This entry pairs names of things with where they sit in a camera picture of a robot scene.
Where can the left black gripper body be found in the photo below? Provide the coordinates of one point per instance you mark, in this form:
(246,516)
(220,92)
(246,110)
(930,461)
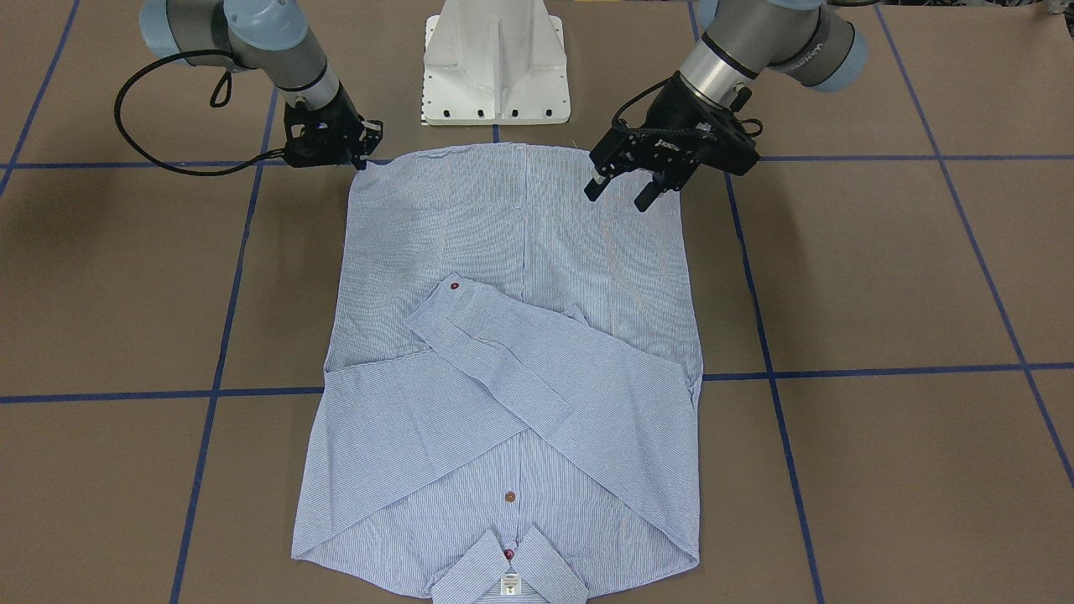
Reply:
(671,107)

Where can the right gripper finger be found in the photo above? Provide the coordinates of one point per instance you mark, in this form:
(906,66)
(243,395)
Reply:
(369,136)

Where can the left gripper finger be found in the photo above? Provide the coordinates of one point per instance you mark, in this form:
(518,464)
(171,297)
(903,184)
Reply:
(656,187)
(595,186)

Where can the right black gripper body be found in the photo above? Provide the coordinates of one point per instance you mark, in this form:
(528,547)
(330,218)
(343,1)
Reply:
(337,116)

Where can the blue striped button shirt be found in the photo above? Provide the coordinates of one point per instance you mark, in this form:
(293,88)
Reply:
(510,409)

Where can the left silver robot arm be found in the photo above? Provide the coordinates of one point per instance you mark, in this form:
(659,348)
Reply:
(804,40)

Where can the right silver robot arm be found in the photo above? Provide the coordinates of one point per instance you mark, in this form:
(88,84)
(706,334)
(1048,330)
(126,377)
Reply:
(274,37)

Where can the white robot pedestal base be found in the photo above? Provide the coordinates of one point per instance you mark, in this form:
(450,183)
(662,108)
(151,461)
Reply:
(495,63)

